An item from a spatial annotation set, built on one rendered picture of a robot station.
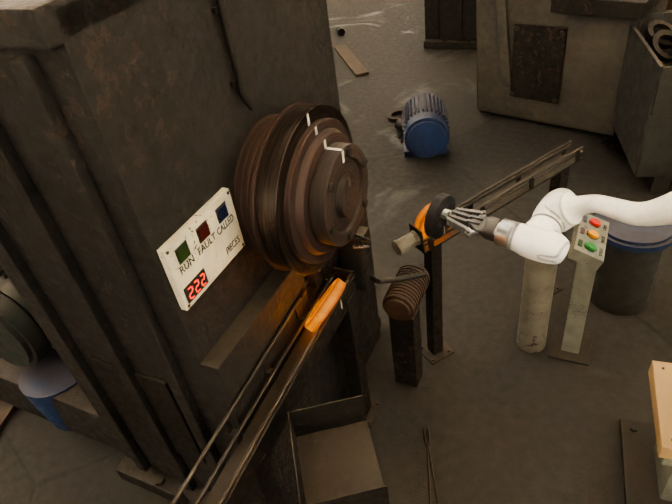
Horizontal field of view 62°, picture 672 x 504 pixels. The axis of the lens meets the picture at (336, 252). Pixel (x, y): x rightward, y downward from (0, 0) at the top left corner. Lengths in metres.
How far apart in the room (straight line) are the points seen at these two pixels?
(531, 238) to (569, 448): 0.90
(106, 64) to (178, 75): 0.19
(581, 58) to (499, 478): 2.68
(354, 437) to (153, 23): 1.12
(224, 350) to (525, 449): 1.26
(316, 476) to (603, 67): 3.13
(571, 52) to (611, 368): 2.14
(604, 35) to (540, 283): 2.01
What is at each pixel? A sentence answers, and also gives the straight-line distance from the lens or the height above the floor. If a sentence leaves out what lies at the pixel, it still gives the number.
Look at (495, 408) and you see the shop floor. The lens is 2.40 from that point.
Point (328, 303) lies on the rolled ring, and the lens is 1.65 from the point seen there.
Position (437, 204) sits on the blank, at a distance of 1.85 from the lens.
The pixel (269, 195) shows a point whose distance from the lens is 1.38.
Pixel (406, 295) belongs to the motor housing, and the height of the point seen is 0.53.
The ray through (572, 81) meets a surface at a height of 0.36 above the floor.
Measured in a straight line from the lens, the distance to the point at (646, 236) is 2.59.
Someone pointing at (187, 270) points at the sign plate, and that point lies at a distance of 1.34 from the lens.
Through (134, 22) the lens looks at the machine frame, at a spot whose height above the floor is 1.67.
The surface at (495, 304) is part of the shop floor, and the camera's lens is 2.78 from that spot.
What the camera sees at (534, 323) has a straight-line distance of 2.46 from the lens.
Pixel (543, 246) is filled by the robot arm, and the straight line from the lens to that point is 1.76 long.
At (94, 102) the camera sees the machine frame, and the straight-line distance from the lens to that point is 1.13.
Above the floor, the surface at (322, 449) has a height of 0.60.
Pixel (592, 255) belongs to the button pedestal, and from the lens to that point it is 2.17.
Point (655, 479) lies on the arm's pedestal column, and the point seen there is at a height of 0.02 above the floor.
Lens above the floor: 1.94
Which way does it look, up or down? 38 degrees down
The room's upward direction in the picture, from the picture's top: 9 degrees counter-clockwise
